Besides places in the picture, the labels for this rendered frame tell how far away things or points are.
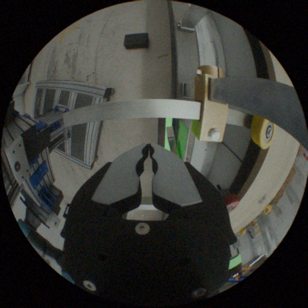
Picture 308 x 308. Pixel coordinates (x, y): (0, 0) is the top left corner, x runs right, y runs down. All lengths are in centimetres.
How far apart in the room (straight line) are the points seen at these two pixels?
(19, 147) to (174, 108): 43
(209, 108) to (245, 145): 25
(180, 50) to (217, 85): 23
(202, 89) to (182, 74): 16
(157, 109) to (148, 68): 90
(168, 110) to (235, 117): 13
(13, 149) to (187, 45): 59
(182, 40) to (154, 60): 72
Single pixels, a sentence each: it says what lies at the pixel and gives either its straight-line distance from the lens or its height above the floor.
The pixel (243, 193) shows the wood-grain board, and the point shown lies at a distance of 37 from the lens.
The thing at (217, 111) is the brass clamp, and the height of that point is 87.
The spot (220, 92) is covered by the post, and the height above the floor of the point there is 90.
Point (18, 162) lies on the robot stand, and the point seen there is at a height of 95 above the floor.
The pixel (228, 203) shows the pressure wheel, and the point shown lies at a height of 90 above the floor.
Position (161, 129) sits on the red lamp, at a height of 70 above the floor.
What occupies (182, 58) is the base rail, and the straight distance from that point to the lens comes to 36.
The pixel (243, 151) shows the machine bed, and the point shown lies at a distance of 41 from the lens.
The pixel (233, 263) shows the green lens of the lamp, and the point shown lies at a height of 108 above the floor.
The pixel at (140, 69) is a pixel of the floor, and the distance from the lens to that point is 106.
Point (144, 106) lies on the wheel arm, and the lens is 17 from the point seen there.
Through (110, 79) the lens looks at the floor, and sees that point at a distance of 111.
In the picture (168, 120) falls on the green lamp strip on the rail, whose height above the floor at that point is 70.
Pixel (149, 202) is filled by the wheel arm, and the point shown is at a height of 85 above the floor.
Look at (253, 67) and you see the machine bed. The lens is 41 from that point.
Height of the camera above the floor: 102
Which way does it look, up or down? 59 degrees down
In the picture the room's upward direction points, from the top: 178 degrees clockwise
